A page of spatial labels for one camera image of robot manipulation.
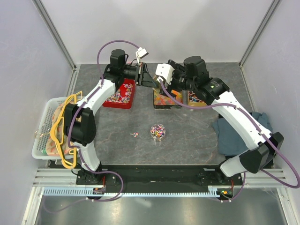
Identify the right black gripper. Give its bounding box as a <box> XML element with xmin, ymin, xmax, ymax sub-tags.
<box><xmin>159</xmin><ymin>60</ymin><xmax>197</xmax><ymax>100</ymax></box>

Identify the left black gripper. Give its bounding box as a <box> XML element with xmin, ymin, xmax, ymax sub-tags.
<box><xmin>121</xmin><ymin>63</ymin><xmax>159</xmax><ymax>89</ymax></box>

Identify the red candy tray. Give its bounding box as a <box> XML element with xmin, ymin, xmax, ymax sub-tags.
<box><xmin>102</xmin><ymin>79</ymin><xmax>135</xmax><ymax>109</ymax></box>

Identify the clear glass jar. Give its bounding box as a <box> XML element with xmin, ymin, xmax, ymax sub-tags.
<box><xmin>150</xmin><ymin>124</ymin><xmax>166</xmax><ymax>142</ymax></box>

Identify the round wooden jar lid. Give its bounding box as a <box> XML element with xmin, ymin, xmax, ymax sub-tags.
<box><xmin>153</xmin><ymin>75</ymin><xmax>161</xmax><ymax>91</ymax></box>

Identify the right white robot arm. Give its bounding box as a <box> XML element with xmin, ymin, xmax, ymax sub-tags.
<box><xmin>167</xmin><ymin>56</ymin><xmax>284</xmax><ymax>185</ymax></box>

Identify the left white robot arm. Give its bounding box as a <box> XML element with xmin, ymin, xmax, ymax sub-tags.
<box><xmin>64</xmin><ymin>47</ymin><xmax>158</xmax><ymax>184</ymax></box>

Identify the gold lollipop tin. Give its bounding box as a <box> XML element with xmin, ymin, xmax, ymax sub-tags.
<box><xmin>187</xmin><ymin>91</ymin><xmax>207</xmax><ymax>107</ymax></box>

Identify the gold gummy tin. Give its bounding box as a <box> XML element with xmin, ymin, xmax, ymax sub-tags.
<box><xmin>153</xmin><ymin>89</ymin><xmax>183</xmax><ymax>110</ymax></box>

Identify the stray swirl lollipop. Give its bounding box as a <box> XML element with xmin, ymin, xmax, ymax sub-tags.
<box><xmin>130</xmin><ymin>132</ymin><xmax>138</xmax><ymax>137</ymax></box>

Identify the folded blue-grey cloth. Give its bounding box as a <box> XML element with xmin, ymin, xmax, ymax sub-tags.
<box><xmin>210</xmin><ymin>112</ymin><xmax>275</xmax><ymax>157</ymax></box>

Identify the yellow clothes hanger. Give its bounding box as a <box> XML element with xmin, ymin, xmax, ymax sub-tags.
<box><xmin>50</xmin><ymin>91</ymin><xmax>83</xmax><ymax>169</ymax></box>

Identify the patterned pink cloth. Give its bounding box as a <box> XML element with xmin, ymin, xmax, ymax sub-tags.
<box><xmin>45</xmin><ymin>103</ymin><xmax>73</xmax><ymax>156</ymax></box>

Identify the white plastic basket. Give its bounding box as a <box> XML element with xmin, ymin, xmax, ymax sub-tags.
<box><xmin>31</xmin><ymin>97</ymin><xmax>93</xmax><ymax>160</ymax></box>

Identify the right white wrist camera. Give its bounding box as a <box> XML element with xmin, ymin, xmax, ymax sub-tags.
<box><xmin>155</xmin><ymin>63</ymin><xmax>174</xmax><ymax>84</ymax></box>

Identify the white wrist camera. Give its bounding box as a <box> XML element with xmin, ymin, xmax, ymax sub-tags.
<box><xmin>135</xmin><ymin>47</ymin><xmax>149</xmax><ymax>64</ymax></box>
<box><xmin>155</xmin><ymin>63</ymin><xmax>174</xmax><ymax>84</ymax></box>

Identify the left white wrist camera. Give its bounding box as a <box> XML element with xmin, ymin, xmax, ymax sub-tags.
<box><xmin>135</xmin><ymin>47</ymin><xmax>149</xmax><ymax>64</ymax></box>

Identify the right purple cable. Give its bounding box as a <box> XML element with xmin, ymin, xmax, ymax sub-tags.
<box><xmin>159</xmin><ymin>77</ymin><xmax>300</xmax><ymax>203</ymax></box>

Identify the purple cable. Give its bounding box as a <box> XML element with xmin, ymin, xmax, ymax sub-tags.
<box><xmin>42</xmin><ymin>39</ymin><xmax>143</xmax><ymax>213</ymax></box>
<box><xmin>159</xmin><ymin>77</ymin><xmax>300</xmax><ymax>203</ymax></box>

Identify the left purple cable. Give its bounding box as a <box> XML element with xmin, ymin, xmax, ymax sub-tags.
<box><xmin>42</xmin><ymin>39</ymin><xmax>143</xmax><ymax>213</ymax></box>

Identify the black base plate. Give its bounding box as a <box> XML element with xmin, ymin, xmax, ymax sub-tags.
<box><xmin>76</xmin><ymin>165</ymin><xmax>242</xmax><ymax>193</ymax></box>

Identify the grey slotted cable duct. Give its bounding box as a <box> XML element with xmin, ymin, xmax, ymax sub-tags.
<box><xmin>43</xmin><ymin>187</ymin><xmax>220</xmax><ymax>198</ymax></box>

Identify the aluminium frame rail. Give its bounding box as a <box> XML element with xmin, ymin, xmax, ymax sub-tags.
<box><xmin>33</xmin><ymin>168</ymin><xmax>284</xmax><ymax>188</ymax></box>

